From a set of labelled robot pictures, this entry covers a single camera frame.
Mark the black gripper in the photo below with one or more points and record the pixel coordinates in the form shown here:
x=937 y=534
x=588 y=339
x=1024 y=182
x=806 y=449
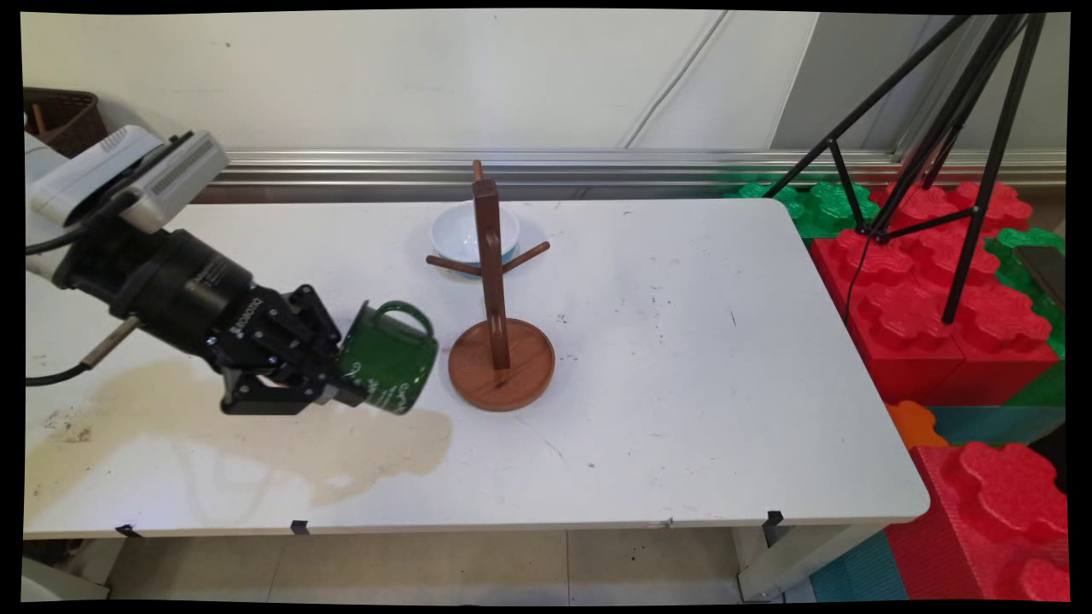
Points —
x=188 y=290

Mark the green enamel mug white lettering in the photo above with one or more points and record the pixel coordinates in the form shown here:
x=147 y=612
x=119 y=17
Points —
x=392 y=358

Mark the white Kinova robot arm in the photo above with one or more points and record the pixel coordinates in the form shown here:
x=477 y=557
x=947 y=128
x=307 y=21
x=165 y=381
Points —
x=38 y=213

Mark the black table edge clip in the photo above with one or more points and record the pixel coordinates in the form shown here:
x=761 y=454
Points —
x=128 y=530
x=772 y=524
x=299 y=527

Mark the wooden mug tree stand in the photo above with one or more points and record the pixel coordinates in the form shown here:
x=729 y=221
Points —
x=503 y=367

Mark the white bowl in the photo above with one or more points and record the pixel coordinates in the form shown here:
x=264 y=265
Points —
x=461 y=230

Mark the brown wicker basket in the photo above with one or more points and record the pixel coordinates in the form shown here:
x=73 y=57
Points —
x=68 y=119

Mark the green foam block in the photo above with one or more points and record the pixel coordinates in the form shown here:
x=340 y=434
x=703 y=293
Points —
x=819 y=209
x=1036 y=333

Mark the teal foam block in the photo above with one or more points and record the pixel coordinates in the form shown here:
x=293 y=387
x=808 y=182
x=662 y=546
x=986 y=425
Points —
x=998 y=424
x=857 y=571

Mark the orange foam block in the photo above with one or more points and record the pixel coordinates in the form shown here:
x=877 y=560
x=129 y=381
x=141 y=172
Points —
x=914 y=424

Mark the grey white wrist camera module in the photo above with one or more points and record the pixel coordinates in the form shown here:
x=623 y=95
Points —
x=145 y=175

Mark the aluminium rail along wall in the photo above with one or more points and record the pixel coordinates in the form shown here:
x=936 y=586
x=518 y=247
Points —
x=597 y=166

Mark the white table leg frame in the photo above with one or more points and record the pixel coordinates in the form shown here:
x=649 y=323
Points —
x=785 y=567

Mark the black camera tripod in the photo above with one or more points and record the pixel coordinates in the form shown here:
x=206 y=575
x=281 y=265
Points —
x=994 y=153

